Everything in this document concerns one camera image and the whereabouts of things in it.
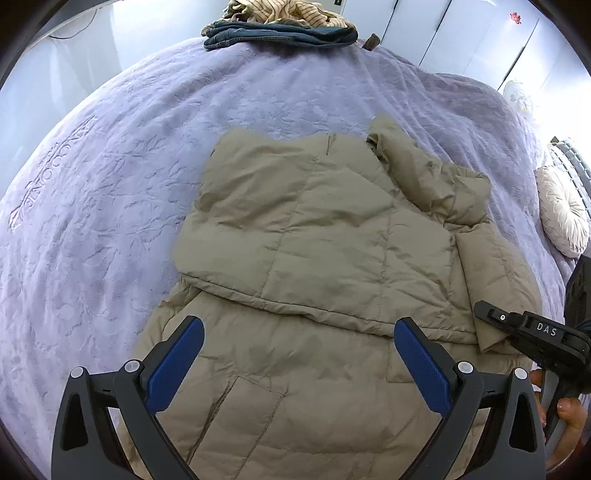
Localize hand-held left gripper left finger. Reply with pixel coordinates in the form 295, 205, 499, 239
50, 315, 206, 480

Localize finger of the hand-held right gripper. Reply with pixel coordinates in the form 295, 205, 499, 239
473, 300, 525, 334

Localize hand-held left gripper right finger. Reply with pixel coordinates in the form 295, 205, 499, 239
394, 316, 548, 480

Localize beige puffer jacket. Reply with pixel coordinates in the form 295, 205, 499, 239
111, 115, 543, 480

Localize person's right hand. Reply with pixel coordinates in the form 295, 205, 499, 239
529, 368, 591, 469

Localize dark cloth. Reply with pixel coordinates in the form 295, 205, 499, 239
564, 253, 591, 330

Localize round white pleated cushion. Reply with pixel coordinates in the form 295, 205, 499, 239
536, 165, 591, 258

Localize grey striped cushion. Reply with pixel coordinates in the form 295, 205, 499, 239
549, 136, 591, 208

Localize lavender plush blanket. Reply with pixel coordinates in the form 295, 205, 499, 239
0, 34, 578, 480

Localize white patterned pillow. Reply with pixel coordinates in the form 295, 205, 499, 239
503, 79, 539, 116

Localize white wardrobe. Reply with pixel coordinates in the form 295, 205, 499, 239
332, 0, 555, 88

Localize folded blue jeans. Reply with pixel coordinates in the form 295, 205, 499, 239
203, 21, 360, 51

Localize striped beige cloth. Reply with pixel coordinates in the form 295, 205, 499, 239
221, 0, 345, 27

